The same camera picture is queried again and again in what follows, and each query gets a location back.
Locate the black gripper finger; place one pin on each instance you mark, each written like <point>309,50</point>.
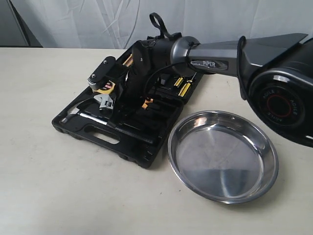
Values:
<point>116,114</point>

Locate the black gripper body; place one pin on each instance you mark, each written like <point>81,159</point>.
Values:
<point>132,96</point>

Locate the silver adjustable wrench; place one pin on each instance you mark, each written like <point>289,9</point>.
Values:
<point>105,101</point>

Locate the black plastic tool case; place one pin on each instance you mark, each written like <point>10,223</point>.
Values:
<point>157,120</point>

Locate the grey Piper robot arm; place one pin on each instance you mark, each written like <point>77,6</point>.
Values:
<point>275,76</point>

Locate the yellow tape measure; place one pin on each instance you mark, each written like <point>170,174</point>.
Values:
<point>108,88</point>

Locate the orange black utility knife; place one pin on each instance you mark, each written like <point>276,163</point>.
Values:
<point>146,103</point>

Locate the yellow black screwdriver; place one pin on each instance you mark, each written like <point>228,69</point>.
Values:
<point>186,86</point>
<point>178,82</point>

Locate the white backdrop curtain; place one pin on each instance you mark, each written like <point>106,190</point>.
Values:
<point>119,23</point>

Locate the round stainless steel tray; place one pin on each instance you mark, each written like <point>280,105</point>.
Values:
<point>222,157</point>

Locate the yellow handled tool in lid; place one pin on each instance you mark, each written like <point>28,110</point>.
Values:
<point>129,61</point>

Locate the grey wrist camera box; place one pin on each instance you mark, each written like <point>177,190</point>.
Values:
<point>100,77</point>

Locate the claw hammer black handle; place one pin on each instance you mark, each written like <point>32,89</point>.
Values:
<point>77,110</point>

